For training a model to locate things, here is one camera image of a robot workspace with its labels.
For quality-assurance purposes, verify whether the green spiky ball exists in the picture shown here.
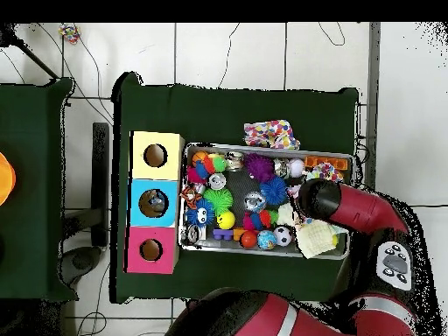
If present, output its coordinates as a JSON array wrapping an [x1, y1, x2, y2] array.
[[204, 187, 235, 214]]

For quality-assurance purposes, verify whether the wooden box with three holes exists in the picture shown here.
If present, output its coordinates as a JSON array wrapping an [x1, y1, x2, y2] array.
[[125, 130, 186, 276]]

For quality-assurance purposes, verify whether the small soccer ball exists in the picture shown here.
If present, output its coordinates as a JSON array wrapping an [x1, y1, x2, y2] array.
[[273, 225, 294, 247]]

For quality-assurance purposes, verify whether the small colourful floor toy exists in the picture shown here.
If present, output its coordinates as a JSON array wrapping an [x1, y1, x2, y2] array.
[[59, 24, 81, 45]]

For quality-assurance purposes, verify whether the yellow ball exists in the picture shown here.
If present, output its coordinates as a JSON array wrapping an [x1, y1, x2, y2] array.
[[216, 211, 236, 231]]

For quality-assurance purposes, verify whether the clear wire mesh bin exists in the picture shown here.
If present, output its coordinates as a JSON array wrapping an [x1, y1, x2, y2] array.
[[178, 142, 354, 262]]

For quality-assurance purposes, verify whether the white knitted cloth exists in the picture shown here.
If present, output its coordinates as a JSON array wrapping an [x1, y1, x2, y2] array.
[[295, 219, 340, 259]]

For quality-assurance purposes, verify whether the orange round object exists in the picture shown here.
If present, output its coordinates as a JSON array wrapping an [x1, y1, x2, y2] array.
[[0, 152, 17, 207]]

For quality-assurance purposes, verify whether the polka dot cloth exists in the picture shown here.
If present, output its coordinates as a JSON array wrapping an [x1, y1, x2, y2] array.
[[277, 185, 302, 227], [307, 161, 347, 185], [242, 118, 302, 151]]

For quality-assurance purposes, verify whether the purple spiky ball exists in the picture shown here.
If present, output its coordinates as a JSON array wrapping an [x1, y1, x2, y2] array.
[[243, 153, 277, 185]]

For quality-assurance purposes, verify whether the green cloth side table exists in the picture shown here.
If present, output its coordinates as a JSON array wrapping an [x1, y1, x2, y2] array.
[[0, 76, 77, 302]]

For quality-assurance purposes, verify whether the rainbow spiky caterpillar toy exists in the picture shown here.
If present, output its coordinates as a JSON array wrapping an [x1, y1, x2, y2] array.
[[187, 152, 228, 185]]

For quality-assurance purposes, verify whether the small globe print ball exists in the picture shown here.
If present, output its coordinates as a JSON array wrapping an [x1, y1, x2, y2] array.
[[256, 230, 278, 251]]

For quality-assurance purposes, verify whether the blue spiky ball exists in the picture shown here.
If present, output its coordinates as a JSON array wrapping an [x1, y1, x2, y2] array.
[[260, 176, 290, 207], [185, 201, 217, 228]]

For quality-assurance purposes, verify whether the small red ball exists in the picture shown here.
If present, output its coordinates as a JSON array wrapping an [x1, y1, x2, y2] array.
[[240, 230, 259, 249]]

